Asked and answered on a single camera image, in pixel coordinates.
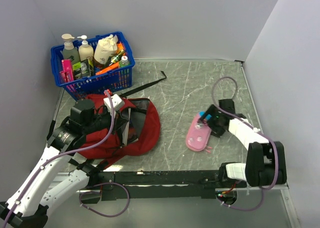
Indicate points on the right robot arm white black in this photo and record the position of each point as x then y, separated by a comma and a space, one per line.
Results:
265, 161

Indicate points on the green glass bottle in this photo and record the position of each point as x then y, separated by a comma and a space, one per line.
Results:
117, 57

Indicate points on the pink box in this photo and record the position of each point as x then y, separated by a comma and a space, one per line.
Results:
67, 71

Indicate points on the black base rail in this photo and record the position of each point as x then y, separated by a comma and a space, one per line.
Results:
161, 184

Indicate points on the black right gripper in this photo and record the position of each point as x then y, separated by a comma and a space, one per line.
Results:
216, 131

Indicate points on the Jane Eyre book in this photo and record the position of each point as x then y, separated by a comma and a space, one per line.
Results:
132, 135

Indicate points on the cream pump bottle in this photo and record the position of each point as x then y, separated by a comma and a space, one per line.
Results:
85, 50

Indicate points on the grey-green pump bottle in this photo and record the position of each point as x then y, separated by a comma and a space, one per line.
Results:
70, 52

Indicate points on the pink pencil case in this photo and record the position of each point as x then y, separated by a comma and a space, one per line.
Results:
198, 135

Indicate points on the white book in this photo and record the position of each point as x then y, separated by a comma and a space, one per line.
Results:
126, 116

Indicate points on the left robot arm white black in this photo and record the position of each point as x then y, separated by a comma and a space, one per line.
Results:
32, 203

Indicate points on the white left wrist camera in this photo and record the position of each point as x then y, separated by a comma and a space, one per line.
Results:
116, 101

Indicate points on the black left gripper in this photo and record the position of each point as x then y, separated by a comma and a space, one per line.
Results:
104, 109

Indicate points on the red backpack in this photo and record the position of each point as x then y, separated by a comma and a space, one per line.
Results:
144, 118

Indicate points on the beige cloth bag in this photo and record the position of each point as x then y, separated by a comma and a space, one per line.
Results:
105, 48

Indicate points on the dark green box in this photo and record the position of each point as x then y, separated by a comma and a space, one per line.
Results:
83, 69

